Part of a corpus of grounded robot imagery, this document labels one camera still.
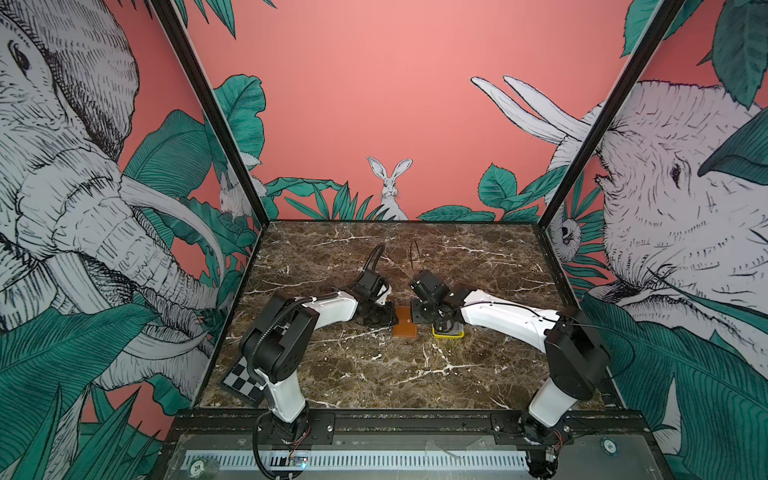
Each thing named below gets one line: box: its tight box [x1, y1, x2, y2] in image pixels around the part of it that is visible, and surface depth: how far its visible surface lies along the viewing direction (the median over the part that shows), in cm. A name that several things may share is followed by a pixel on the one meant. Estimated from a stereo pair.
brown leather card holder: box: [393, 306, 417, 338], surface depth 92 cm
